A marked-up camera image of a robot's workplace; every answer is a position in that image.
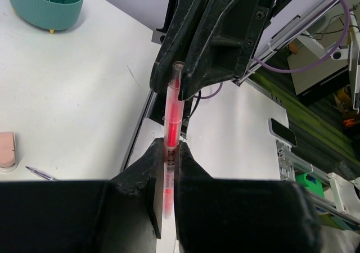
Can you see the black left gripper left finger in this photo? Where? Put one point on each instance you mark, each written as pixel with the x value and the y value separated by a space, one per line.
pixel 122 214

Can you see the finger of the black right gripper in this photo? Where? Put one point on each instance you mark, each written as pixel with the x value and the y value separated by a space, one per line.
pixel 184 20
pixel 224 42

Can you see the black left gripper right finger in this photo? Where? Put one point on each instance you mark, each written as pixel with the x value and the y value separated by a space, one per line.
pixel 227 215

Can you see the red highlighter pen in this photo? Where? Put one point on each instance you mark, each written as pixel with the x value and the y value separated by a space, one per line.
pixel 172 130

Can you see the clear ballpoint pen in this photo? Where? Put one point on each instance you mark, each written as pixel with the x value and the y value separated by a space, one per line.
pixel 41 174

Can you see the smartphone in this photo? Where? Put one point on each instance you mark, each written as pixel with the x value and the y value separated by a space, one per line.
pixel 282 132

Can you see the teal round desk organizer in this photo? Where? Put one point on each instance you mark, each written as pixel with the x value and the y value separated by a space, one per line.
pixel 52 15

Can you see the aluminium table rail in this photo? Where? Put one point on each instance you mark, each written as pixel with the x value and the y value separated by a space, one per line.
pixel 145 132

